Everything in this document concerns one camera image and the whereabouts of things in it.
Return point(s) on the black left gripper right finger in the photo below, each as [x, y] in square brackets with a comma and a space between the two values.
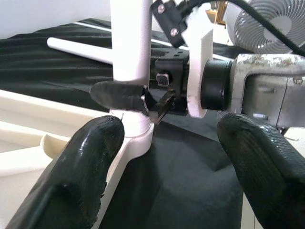
[267, 167]

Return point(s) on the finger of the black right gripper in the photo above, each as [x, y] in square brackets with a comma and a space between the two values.
[114, 97]

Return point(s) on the grey electric fan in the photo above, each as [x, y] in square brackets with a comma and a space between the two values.
[247, 28]

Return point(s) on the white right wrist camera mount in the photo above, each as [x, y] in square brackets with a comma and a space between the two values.
[197, 47]

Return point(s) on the brown wooden furniture piece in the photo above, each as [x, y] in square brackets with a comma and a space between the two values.
[218, 16]

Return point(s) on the black tablecloth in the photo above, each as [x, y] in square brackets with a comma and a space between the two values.
[178, 179]

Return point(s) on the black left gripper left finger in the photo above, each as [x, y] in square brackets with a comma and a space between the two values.
[71, 179]

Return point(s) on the white plastic table top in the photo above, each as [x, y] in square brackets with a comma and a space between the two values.
[23, 124]

